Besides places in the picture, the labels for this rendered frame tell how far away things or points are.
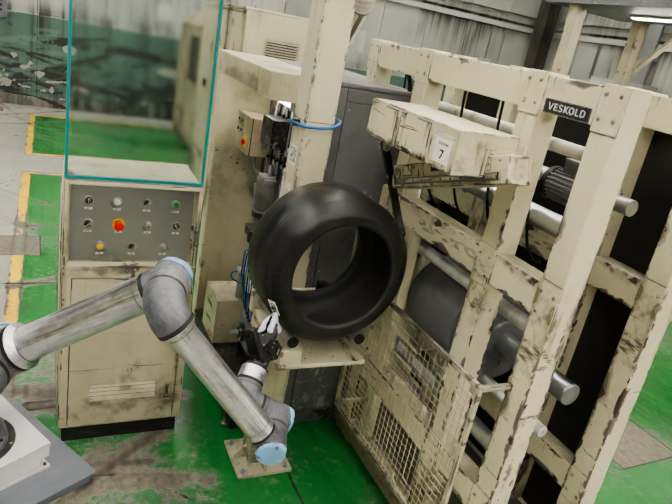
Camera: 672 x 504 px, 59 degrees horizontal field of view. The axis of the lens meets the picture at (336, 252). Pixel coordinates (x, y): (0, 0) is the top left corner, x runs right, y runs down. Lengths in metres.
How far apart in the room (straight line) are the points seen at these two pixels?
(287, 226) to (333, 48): 0.71
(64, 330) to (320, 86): 1.24
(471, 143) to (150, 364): 1.81
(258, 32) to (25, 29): 6.06
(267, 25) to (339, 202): 3.61
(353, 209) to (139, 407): 1.55
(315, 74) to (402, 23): 10.44
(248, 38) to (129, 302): 3.96
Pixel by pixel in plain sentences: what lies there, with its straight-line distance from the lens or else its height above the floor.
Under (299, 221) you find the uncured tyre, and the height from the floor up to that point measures 1.38.
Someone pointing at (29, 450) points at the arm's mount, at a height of 0.69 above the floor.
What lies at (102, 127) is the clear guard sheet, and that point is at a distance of 2.56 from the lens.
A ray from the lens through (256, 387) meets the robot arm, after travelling 1.99.
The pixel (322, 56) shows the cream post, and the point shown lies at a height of 1.90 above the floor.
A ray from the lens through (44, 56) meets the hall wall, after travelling 11.04.
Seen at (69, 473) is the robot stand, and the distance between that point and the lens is 2.11.
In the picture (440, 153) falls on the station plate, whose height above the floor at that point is 1.69.
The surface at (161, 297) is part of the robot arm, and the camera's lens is 1.67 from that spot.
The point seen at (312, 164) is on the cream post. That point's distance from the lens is 2.40.
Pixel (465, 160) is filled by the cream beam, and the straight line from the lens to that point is 1.96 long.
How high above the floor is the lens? 1.99
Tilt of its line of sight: 20 degrees down
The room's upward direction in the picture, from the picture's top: 11 degrees clockwise
